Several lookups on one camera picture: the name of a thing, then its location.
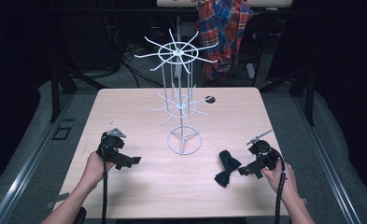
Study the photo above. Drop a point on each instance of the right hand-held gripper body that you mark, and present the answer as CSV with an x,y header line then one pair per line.
x,y
263,154

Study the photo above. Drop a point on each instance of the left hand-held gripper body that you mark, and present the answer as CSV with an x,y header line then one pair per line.
x,y
111,146

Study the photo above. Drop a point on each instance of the black bow tie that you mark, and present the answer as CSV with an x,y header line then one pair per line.
x,y
226,169

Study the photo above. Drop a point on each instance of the person's right hand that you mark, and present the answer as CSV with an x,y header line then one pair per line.
x,y
279,179

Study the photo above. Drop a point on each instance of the person's left hand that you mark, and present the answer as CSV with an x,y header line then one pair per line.
x,y
94,169

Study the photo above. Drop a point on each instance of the black metal stand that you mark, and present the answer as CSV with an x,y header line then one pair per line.
x,y
309,99
55,93

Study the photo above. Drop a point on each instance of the red blue plaid shirt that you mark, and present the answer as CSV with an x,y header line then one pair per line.
x,y
223,37

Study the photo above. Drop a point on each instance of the aluminium floor rail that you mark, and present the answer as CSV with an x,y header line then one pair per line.
x,y
327,161
25,168

